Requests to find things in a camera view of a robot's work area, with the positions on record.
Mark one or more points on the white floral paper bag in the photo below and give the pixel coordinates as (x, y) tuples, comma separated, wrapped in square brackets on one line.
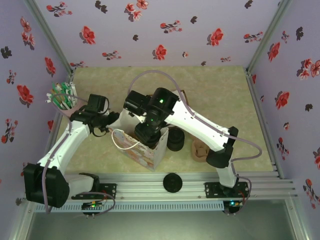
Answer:
[(140, 155)]

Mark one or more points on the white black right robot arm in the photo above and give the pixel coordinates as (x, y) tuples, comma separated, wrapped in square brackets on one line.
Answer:
[(200, 125)]

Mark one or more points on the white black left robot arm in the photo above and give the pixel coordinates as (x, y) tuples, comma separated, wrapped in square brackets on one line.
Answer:
[(62, 147)]

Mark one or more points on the stack of black lids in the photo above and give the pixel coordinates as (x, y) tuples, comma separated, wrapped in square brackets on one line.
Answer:
[(175, 142)]

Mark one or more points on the white wrapped straw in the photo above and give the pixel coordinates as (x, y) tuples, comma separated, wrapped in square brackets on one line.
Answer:
[(55, 100), (75, 96), (53, 104), (72, 93)]

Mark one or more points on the white napkins on tray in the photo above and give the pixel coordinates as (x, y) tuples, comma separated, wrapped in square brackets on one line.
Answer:
[(186, 95)]

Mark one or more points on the brown wooden stirrer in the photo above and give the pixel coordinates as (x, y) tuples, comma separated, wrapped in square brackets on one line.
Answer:
[(62, 94)]

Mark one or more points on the small black controller board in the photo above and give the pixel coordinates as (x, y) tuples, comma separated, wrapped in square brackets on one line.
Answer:
[(232, 205), (91, 206)]

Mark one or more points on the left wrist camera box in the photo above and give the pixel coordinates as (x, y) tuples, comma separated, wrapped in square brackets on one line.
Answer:
[(97, 102)]

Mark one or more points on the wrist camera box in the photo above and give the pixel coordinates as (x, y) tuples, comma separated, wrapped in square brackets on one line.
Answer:
[(136, 101), (97, 102)]

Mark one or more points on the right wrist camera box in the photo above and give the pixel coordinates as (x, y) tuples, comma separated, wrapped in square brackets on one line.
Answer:
[(136, 101)]

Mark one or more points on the aluminium frame rail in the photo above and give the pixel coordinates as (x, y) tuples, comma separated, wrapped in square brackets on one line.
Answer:
[(140, 187)]

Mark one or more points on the aluminium frame post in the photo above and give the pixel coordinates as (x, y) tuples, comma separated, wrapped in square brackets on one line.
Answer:
[(50, 35), (268, 35)]

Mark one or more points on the aluminium lower frame bar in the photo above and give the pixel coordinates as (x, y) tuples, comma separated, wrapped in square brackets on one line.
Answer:
[(20, 225), (296, 220)]

